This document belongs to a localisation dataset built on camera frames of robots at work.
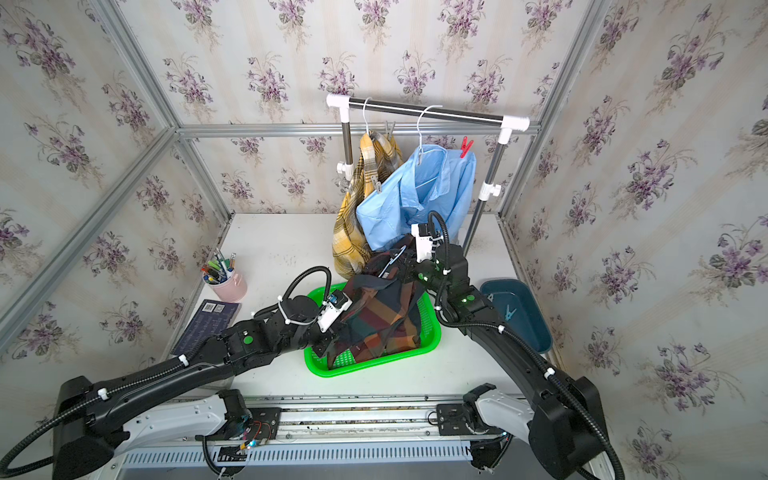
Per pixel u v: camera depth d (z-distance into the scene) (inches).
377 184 27.3
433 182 31.9
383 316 31.2
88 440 14.9
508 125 23.4
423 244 26.0
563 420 15.1
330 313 24.8
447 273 21.8
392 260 27.0
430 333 32.3
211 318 35.6
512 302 37.6
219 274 35.3
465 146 30.8
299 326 21.1
